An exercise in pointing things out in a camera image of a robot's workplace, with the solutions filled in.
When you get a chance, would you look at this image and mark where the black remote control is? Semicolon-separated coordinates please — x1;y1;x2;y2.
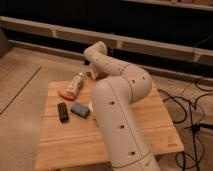
57;103;69;122

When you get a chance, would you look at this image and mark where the black cable on floor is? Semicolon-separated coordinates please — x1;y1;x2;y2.
157;78;213;171

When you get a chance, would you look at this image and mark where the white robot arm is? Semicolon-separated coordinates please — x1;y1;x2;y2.
84;41;161;171

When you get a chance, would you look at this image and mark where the wooden table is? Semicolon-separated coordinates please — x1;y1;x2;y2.
35;81;184;171

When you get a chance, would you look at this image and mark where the blue sponge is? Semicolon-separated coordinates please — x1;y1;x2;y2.
71;103;90;118

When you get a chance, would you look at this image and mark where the white plastic bottle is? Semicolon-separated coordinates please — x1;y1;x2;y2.
66;72;84;96

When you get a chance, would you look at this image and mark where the wooden shelf rail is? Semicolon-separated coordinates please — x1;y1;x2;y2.
0;16;213;66

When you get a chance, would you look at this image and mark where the orange carrot toy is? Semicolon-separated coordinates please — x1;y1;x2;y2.
57;91;75;101

